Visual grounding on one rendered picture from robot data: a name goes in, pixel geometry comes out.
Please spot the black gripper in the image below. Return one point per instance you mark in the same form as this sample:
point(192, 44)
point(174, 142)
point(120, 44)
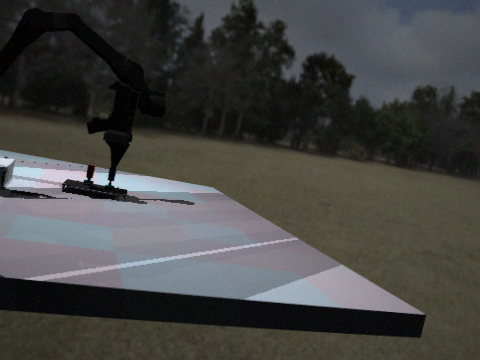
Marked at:
point(119, 137)

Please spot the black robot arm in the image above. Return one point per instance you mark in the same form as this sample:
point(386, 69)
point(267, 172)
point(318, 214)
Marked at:
point(35, 22)

